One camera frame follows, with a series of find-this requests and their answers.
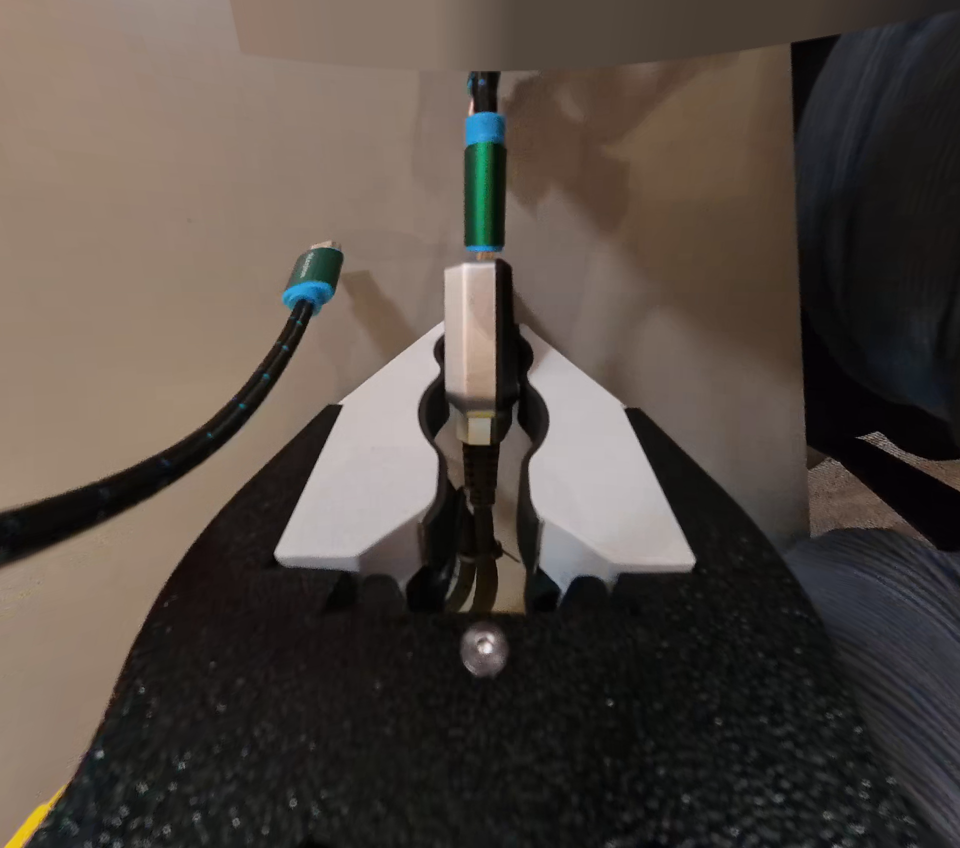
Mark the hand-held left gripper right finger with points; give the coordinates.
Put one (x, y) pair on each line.
(600, 480)

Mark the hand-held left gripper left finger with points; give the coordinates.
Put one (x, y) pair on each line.
(360, 480)

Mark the silver hdmi adapter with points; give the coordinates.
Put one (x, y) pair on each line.
(472, 338)

